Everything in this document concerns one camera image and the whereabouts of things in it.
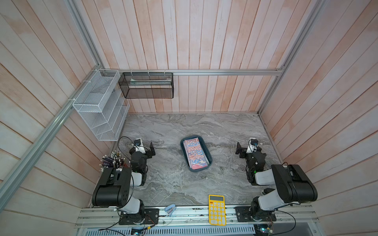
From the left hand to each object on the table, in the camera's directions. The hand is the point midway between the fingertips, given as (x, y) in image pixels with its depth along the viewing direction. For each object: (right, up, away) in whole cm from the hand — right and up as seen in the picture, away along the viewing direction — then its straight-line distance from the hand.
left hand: (145, 144), depth 92 cm
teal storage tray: (+40, -5, +2) cm, 40 cm away
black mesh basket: (-2, +42, +12) cm, 43 cm away
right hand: (+64, +2, -1) cm, 64 cm away
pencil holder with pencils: (-11, -6, -17) cm, 21 cm away
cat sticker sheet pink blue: (+32, -6, +1) cm, 33 cm away
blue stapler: (+18, -31, -17) cm, 40 cm away
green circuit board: (+64, -39, -21) cm, 78 cm away
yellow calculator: (+42, -32, -18) cm, 56 cm away
